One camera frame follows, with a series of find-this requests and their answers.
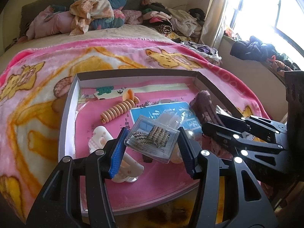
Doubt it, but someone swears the white plastic claw clip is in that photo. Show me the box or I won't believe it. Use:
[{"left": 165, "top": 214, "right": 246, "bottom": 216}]
[{"left": 88, "top": 126, "right": 144, "bottom": 183}]

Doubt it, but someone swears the clear box of rhinestone clips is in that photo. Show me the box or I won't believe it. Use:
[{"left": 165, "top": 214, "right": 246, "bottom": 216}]
[{"left": 125, "top": 115, "right": 179, "bottom": 164}]

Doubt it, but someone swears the orange spiral hair tie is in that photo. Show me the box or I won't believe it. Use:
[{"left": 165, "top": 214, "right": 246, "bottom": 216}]
[{"left": 99, "top": 89, "right": 141, "bottom": 125}]

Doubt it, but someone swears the dark shallow cardboard box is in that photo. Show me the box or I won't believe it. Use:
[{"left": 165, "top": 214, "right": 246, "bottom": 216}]
[{"left": 59, "top": 69, "right": 241, "bottom": 215}]

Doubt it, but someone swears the orange patterned cloth on sill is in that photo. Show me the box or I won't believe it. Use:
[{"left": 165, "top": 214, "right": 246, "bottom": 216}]
[{"left": 266, "top": 55, "right": 300, "bottom": 77}]

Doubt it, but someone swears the black jacket on windowsill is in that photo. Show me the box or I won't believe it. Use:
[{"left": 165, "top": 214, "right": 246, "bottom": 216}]
[{"left": 230, "top": 36, "right": 278, "bottom": 62}]

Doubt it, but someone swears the pink cartoon fleece blanket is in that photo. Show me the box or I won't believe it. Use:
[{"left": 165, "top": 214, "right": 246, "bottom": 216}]
[{"left": 1, "top": 38, "right": 267, "bottom": 222}]

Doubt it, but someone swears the pile of assorted clothes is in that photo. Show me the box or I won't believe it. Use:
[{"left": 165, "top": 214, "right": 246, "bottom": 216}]
[{"left": 141, "top": 0, "right": 206, "bottom": 43}]

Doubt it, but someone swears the cream curtain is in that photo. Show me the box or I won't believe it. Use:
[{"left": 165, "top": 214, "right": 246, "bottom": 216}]
[{"left": 200, "top": 0, "right": 228, "bottom": 49}]

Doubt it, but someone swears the beige bed sheet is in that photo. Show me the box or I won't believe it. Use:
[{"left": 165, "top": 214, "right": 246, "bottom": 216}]
[{"left": 1, "top": 24, "right": 172, "bottom": 72}]

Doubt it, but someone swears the pink fluffy cushion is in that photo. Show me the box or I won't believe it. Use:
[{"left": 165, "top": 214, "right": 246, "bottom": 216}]
[{"left": 122, "top": 10, "right": 143, "bottom": 25}]

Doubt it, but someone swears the pink pillow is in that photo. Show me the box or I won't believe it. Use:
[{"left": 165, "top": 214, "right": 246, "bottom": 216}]
[{"left": 26, "top": 5, "right": 75, "bottom": 40}]

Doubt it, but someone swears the orange floral crumpled cloth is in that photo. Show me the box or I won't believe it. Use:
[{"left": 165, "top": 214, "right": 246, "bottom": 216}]
[{"left": 70, "top": 0, "right": 114, "bottom": 36}]

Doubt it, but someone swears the dark blue floral quilt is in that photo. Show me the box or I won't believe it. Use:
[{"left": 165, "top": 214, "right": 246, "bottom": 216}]
[{"left": 49, "top": 0, "right": 114, "bottom": 36}]

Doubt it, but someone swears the dark green headboard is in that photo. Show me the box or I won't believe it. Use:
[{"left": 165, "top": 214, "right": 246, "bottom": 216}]
[{"left": 19, "top": 0, "right": 149, "bottom": 38}]

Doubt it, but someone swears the window with dark frame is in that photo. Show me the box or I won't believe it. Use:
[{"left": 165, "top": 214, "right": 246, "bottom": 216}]
[{"left": 226, "top": 0, "right": 303, "bottom": 67}]

